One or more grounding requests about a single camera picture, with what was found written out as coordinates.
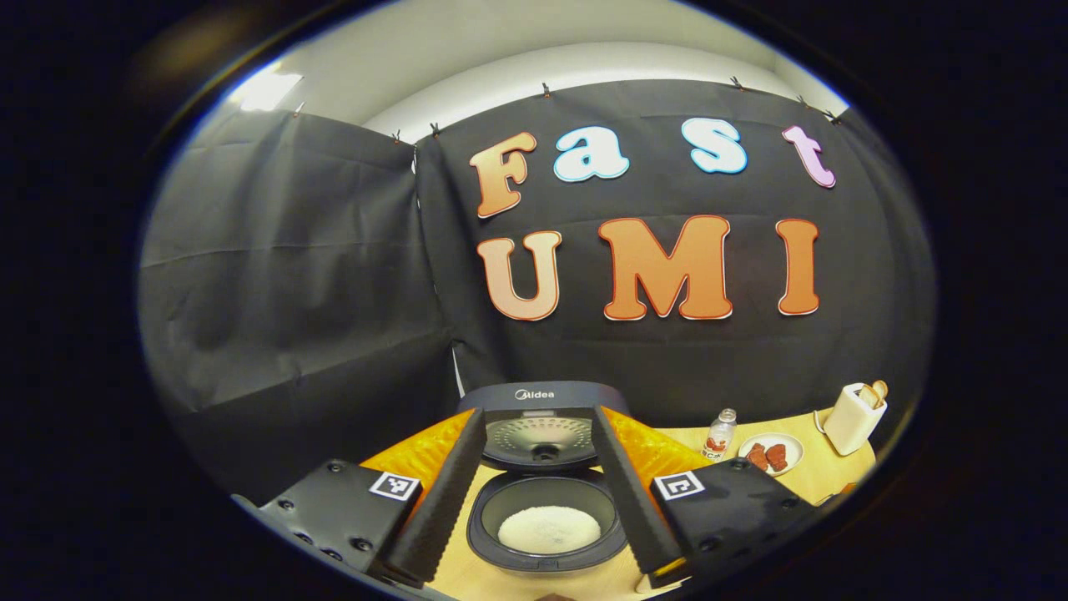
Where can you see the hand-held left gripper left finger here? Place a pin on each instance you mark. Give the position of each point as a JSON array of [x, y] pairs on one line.
[[442, 517]]

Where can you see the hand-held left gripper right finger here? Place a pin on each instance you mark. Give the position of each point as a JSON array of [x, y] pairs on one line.
[[634, 509]]

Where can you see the white rice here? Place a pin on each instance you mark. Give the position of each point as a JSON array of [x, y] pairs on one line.
[[548, 528]]

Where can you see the black rice cooker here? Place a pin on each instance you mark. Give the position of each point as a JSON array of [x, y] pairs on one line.
[[542, 396]]

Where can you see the clear drink bottle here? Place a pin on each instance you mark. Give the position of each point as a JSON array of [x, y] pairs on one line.
[[719, 434]]

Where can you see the red meat slice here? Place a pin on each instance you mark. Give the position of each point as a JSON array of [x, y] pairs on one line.
[[758, 456], [778, 457]]

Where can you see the white round plate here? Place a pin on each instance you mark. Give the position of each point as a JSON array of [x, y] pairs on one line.
[[793, 446]]

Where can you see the white toaster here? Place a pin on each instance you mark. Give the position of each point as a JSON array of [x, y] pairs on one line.
[[849, 420]]

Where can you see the toast slice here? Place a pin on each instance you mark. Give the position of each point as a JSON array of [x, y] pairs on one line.
[[881, 389], [869, 394]]

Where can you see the black backdrop cloth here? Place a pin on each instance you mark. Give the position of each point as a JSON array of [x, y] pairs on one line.
[[292, 292]]

